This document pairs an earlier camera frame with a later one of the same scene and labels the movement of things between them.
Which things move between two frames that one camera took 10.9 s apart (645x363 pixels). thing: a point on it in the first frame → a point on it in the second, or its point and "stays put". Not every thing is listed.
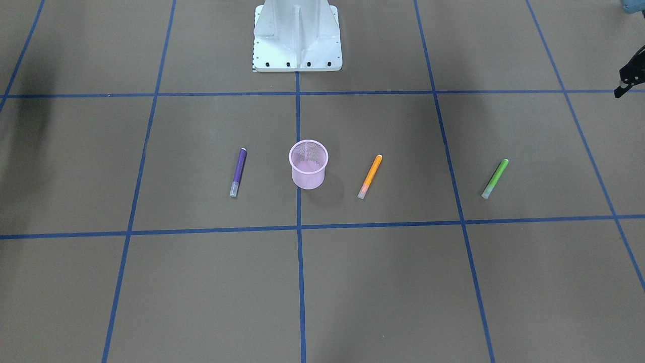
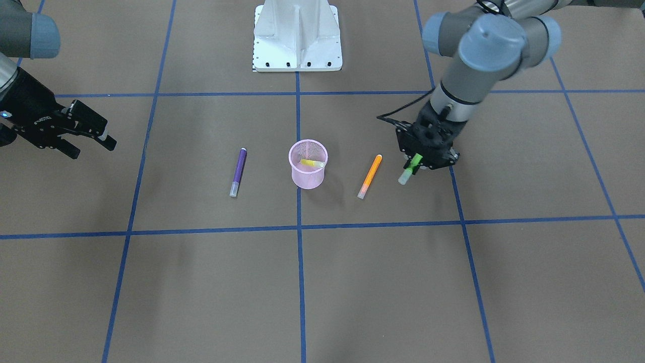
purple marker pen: x=235 y=185 stays put
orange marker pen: x=370 y=176 stays put
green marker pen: x=499 y=172 → x=408 y=171
